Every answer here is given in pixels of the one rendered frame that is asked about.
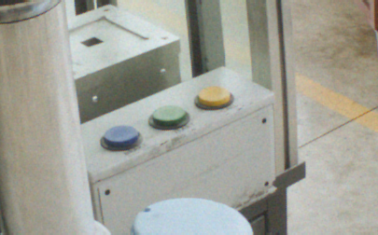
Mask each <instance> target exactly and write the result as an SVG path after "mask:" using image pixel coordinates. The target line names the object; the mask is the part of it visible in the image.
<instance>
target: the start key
mask: <svg viewBox="0 0 378 235"><path fill-rule="evenodd" d="M152 116H153V122H154V123H155V124H157V125H160V126H174V125H177V124H180V123H182V122H183V121H184V120H185V119H186V112H185V110H184V109H183V108H181V107H179V106H175V105H168V106H163V107H160V108H158V109H157V110H155V111H154V113H153V115H152Z"/></svg>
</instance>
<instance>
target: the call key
mask: <svg viewBox="0 0 378 235"><path fill-rule="evenodd" d="M198 97H199V103H200V104H203V105H206V106H219V105H222V104H225V103H227V102H228V101H229V100H230V93H229V91H228V90H226V89H224V88H221V87H211V88H207V89H204V90H202V91H200V93H199V95H198Z"/></svg>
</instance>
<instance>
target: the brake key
mask: <svg viewBox="0 0 378 235"><path fill-rule="evenodd" d="M104 138H105V143H106V144H107V145H110V146H116V147H119V146H126V145H132V144H134V143H135V142H136V141H137V140H138V139H139V136H138V130H137V129H136V128H135V127H132V126H124V125H122V126H116V127H113V128H110V129H108V130H107V131H106V132H105V134H104Z"/></svg>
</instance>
